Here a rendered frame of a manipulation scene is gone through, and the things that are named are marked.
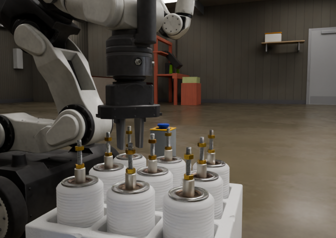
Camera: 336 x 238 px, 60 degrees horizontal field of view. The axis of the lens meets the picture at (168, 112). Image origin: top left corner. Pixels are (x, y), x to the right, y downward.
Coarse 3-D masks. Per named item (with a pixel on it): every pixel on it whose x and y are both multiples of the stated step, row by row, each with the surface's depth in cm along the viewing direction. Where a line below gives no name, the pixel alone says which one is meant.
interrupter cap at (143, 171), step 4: (140, 168) 71; (144, 168) 70; (160, 168) 71; (164, 168) 71; (136, 172) 68; (140, 172) 67; (144, 172) 67; (148, 172) 68; (156, 172) 68; (160, 172) 67; (164, 172) 67
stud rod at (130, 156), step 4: (128, 144) 57; (132, 144) 57; (128, 148) 57; (128, 156) 57; (132, 156) 57; (128, 160) 57; (132, 160) 57; (128, 164) 57; (132, 164) 57; (128, 168) 57; (132, 168) 57
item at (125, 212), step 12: (108, 192) 56; (144, 192) 55; (108, 204) 55; (120, 204) 53; (132, 204) 53; (144, 204) 54; (108, 216) 56; (120, 216) 54; (132, 216) 53; (144, 216) 55; (108, 228) 56; (120, 228) 54; (132, 228) 54; (144, 228) 55
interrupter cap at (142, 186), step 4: (124, 180) 61; (136, 180) 61; (140, 180) 61; (116, 184) 59; (120, 184) 59; (124, 184) 59; (136, 184) 59; (140, 184) 59; (144, 184) 59; (148, 184) 58; (112, 188) 56; (116, 188) 57; (120, 188) 57; (124, 188) 57; (136, 188) 57; (140, 188) 56; (144, 188) 57; (148, 188) 57; (116, 192) 55; (120, 192) 54; (124, 192) 54; (128, 192) 54; (132, 192) 54; (136, 192) 54; (140, 192) 55
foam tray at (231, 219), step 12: (240, 192) 76; (228, 204) 67; (240, 204) 76; (48, 216) 61; (156, 216) 62; (228, 216) 61; (240, 216) 77; (36, 228) 56; (48, 228) 56; (60, 228) 56; (72, 228) 56; (84, 228) 56; (96, 228) 56; (156, 228) 56; (216, 228) 58; (228, 228) 56; (240, 228) 78
